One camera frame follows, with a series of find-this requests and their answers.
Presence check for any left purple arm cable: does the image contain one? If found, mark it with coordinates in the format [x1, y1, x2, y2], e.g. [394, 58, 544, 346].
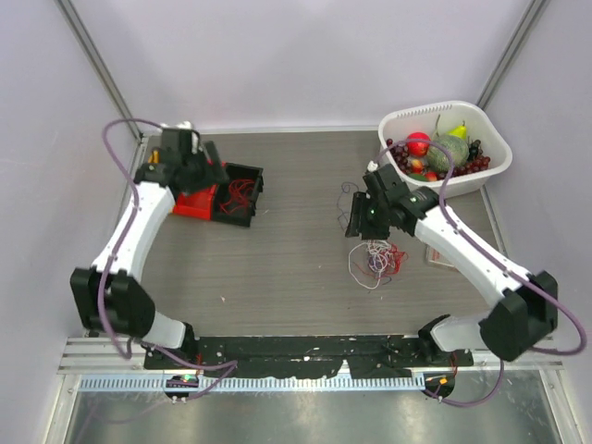
[99, 117, 240, 399]

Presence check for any red cable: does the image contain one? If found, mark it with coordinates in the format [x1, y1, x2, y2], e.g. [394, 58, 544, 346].
[219, 178, 258, 215]

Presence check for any red apple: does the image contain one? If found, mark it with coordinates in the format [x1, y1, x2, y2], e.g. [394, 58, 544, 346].
[406, 132, 431, 157]

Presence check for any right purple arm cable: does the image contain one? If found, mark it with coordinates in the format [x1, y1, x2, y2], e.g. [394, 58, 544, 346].
[367, 141, 588, 408]

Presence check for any red plastic bin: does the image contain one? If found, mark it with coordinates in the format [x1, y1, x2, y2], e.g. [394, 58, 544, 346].
[172, 184, 219, 221]

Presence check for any green melon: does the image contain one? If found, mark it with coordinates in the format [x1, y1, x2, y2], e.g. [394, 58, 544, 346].
[425, 134, 469, 167]

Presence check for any white slotted cable duct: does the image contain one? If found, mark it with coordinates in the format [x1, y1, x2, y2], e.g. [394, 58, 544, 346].
[79, 374, 426, 393]

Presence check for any white fruit basket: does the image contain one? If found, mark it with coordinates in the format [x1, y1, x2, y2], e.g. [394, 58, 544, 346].
[376, 101, 512, 198]

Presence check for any yellow plastic bin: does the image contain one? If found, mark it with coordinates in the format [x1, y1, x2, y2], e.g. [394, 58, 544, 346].
[148, 149, 160, 164]

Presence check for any small red fruit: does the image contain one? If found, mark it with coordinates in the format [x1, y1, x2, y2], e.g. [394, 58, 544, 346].
[408, 159, 438, 181]

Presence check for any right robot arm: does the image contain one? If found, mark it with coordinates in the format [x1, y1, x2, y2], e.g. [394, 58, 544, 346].
[346, 163, 558, 365]

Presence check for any cable bundle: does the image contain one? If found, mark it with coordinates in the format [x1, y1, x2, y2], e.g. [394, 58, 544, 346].
[347, 239, 411, 292]

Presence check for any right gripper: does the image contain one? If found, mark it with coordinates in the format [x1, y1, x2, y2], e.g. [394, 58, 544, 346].
[346, 191, 390, 241]

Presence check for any green pear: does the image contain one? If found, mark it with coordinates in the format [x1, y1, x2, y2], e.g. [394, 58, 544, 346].
[448, 121, 468, 141]

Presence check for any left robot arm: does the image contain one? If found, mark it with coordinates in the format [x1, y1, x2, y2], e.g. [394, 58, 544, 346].
[69, 124, 228, 369]

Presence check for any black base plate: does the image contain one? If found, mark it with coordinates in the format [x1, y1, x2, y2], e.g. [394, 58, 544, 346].
[172, 335, 474, 379]

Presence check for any dark grape bunch right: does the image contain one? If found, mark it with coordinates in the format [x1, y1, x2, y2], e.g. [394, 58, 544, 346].
[430, 155, 491, 179]

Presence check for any dark red grape bunch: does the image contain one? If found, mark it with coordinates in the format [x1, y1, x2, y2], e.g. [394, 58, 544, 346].
[387, 139, 412, 175]

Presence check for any black plastic bin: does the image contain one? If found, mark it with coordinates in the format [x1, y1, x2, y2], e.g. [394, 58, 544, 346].
[212, 163, 264, 228]

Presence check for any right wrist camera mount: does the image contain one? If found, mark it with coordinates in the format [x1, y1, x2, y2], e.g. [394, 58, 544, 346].
[366, 161, 379, 172]

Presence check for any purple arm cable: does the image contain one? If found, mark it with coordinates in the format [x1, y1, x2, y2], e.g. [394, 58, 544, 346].
[99, 117, 240, 399]
[367, 141, 588, 408]

